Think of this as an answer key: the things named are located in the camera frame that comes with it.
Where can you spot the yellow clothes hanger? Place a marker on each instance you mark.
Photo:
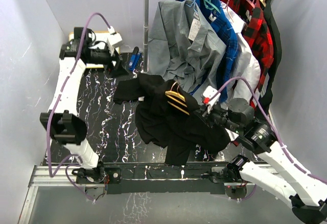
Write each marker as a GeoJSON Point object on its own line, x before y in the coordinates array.
{"type": "Point", "coordinates": [176, 99]}

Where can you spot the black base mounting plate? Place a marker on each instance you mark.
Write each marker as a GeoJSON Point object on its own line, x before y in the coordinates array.
{"type": "Point", "coordinates": [119, 178]}

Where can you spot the blue stapler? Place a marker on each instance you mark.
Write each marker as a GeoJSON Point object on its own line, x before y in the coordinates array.
{"type": "Point", "coordinates": [135, 56]}

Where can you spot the aluminium frame rail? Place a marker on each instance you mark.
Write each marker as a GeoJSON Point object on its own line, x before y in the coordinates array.
{"type": "Point", "coordinates": [65, 178]}

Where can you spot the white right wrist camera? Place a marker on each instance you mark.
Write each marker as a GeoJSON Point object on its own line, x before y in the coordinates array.
{"type": "Point", "coordinates": [210, 97]}

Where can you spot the red black plaid shirt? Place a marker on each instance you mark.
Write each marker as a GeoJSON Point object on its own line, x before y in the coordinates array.
{"type": "Point", "coordinates": [258, 36]}

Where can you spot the white shirt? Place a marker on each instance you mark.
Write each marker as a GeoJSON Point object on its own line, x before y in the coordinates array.
{"type": "Point", "coordinates": [245, 65]}

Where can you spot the pink hanger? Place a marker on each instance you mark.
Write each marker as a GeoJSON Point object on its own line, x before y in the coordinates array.
{"type": "Point", "coordinates": [232, 10]}

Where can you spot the blue plaid shirt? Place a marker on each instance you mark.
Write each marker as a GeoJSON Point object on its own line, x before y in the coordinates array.
{"type": "Point", "coordinates": [225, 32]}

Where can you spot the teal hanger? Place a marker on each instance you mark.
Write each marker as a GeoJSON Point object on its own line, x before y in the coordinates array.
{"type": "Point", "coordinates": [210, 5]}

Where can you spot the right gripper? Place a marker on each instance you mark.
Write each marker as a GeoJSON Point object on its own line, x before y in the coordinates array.
{"type": "Point", "coordinates": [204, 114]}

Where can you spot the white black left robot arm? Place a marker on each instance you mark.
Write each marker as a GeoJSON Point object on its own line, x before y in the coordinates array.
{"type": "Point", "coordinates": [61, 121]}

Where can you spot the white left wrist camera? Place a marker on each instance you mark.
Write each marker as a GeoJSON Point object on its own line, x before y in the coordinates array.
{"type": "Point", "coordinates": [114, 41]}

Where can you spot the grey shirt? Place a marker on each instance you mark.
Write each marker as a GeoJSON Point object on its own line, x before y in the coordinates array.
{"type": "Point", "coordinates": [184, 47]}

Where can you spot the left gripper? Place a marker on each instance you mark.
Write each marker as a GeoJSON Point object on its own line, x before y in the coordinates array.
{"type": "Point", "coordinates": [119, 69]}

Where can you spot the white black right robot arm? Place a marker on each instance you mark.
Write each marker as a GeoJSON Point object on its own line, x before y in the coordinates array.
{"type": "Point", "coordinates": [303, 194]}

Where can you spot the whiteboard with yellow frame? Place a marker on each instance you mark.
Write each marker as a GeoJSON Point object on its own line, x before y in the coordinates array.
{"type": "Point", "coordinates": [99, 36]}

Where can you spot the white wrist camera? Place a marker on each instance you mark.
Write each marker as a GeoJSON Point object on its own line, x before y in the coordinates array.
{"type": "Point", "coordinates": [114, 41]}
{"type": "Point", "coordinates": [210, 97]}

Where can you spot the black hanging jacket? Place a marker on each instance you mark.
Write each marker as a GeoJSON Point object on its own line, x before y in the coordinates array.
{"type": "Point", "coordinates": [266, 99]}

